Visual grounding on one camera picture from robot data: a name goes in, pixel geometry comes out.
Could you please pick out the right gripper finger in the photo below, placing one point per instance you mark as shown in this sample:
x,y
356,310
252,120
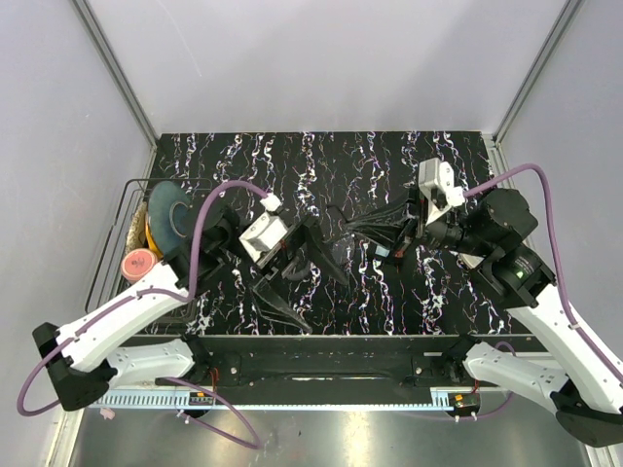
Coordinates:
x,y
392,215
384,231

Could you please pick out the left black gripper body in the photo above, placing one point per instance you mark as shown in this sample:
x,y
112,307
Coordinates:
x,y
285,258

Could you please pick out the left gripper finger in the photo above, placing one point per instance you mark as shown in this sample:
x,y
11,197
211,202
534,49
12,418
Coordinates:
x,y
318,251
271,305

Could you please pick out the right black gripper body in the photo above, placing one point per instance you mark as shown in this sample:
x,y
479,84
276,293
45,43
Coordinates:
x,y
446,232

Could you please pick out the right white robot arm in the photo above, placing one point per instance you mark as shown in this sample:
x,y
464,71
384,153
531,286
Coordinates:
x,y
585,392

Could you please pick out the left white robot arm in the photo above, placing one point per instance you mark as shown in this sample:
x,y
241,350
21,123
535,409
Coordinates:
x,y
87,357

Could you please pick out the blue ceramic plate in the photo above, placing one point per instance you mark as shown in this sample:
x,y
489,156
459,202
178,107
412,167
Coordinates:
x,y
167,209

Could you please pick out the yellow plate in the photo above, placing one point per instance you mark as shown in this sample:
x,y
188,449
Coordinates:
x,y
152,245

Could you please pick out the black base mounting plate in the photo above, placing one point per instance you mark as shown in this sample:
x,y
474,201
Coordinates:
x,y
411,361

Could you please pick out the pink patterned cup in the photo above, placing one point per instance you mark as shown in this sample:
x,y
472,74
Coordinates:
x,y
137,263

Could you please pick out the woven beige plate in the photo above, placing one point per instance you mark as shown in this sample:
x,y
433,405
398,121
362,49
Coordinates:
x,y
136,237

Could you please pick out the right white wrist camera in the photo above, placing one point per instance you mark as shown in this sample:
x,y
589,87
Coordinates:
x,y
436,182

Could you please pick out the black wire dish rack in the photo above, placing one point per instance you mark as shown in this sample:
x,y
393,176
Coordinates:
x,y
107,280

